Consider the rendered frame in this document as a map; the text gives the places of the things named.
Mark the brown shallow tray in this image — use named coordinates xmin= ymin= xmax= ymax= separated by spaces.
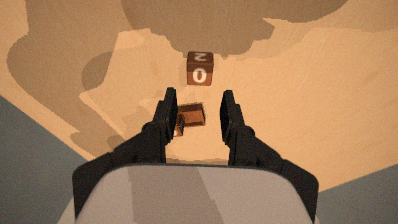
xmin=177 ymin=103 xmax=205 ymax=128

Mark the brown wooden number cube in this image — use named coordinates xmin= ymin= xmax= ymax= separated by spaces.
xmin=186 ymin=51 xmax=214 ymax=86
xmin=173 ymin=114 xmax=184 ymax=137

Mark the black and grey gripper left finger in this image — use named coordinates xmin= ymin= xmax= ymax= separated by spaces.
xmin=72 ymin=87 xmax=178 ymax=221

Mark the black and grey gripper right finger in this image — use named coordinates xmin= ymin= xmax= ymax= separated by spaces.
xmin=219 ymin=90 xmax=319 ymax=224

